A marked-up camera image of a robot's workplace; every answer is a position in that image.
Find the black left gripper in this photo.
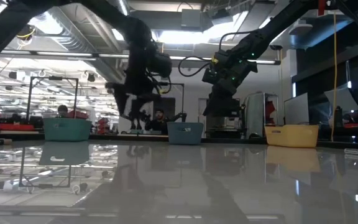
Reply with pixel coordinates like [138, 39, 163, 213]
[104, 80, 165, 123]

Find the black metal frame stand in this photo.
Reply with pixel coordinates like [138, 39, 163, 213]
[160, 82, 185, 124]
[26, 75, 80, 125]

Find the grey ceiling duct box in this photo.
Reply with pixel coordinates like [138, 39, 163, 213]
[181, 8, 203, 29]

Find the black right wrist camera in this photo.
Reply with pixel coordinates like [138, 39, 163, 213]
[201, 67, 222, 86]

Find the yellow plastic bin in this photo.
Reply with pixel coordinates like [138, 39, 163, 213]
[264, 124, 320, 149]

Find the black office desk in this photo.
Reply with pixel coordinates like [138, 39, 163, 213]
[317, 123, 358, 144]

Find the ceiling light tube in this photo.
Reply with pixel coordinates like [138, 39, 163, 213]
[0, 50, 130, 60]
[247, 58, 282, 66]

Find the blue-grey plastic bin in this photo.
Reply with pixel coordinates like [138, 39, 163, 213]
[167, 121, 204, 146]

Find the person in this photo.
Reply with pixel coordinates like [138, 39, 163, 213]
[144, 108, 175, 135]
[56, 105, 88, 121]

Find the red tray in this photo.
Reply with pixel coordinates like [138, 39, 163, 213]
[0, 123, 35, 131]

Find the yellow hanging cable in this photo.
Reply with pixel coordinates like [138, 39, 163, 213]
[330, 12, 337, 142]

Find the white ceiling fixture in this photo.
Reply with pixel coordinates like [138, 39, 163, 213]
[289, 21, 313, 35]

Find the grey monitor back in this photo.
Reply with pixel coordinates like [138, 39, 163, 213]
[324, 83, 358, 114]

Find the white monitor back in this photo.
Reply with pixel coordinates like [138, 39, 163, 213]
[283, 92, 310, 126]

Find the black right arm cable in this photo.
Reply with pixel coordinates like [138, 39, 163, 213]
[178, 30, 260, 78]

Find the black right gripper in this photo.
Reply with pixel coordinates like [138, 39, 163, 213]
[203, 49, 260, 117]

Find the black bottle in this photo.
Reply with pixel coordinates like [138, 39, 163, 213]
[334, 105, 343, 128]

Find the teal plastic bin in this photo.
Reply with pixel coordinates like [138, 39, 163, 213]
[43, 117, 93, 142]

